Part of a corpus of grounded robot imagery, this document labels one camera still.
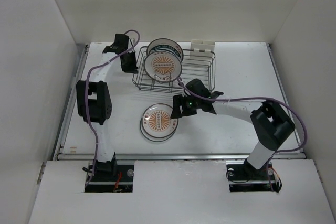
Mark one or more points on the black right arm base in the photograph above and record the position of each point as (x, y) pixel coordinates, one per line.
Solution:
(264, 180)

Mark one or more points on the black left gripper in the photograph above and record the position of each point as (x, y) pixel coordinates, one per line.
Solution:
(133, 68)

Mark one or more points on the aluminium front rail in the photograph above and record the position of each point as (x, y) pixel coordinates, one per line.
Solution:
(163, 157)

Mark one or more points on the aluminium left side rail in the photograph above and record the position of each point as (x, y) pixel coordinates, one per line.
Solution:
(69, 101)

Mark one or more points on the white plastic cutlery holder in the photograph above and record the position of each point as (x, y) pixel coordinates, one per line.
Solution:
(202, 45)

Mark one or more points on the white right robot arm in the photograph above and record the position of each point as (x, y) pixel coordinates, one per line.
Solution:
(271, 123)

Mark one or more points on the orange sunburst plate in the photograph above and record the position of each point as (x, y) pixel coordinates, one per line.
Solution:
(156, 120)
(162, 66)

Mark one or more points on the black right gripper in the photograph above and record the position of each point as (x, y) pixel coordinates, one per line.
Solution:
(178, 100)

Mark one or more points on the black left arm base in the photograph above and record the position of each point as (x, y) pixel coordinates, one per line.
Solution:
(120, 181)

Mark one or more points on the green rimmed plate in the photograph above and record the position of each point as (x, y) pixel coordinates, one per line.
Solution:
(165, 44)

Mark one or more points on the wire dish rack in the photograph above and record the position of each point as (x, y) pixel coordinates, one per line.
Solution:
(193, 67)

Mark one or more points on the white plate black line drawing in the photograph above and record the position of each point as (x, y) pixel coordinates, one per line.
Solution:
(153, 138)

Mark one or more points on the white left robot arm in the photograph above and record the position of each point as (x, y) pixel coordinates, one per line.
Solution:
(94, 103)

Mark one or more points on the aluminium rail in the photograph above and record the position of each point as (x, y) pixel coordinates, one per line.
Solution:
(69, 101)
(163, 157)

